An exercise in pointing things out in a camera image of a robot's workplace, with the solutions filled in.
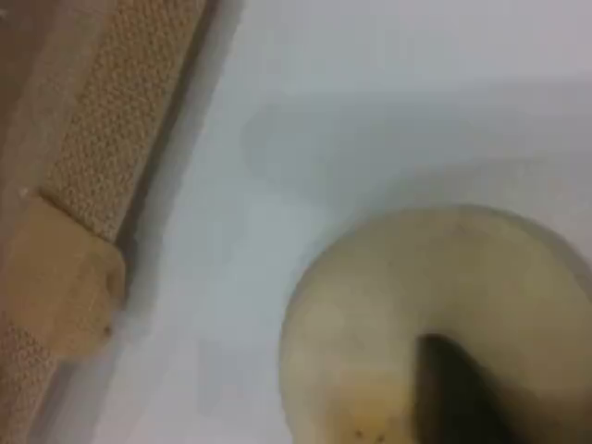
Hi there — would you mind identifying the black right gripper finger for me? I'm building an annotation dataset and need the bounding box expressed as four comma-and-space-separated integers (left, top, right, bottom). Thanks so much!
413, 333, 514, 444

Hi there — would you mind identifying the round egg yolk pastry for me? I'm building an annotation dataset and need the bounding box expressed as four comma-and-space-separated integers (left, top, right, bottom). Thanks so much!
278, 204, 592, 444

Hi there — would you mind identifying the brown jute tote bag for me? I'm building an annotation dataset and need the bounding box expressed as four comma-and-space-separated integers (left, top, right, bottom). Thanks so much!
0, 0, 221, 444

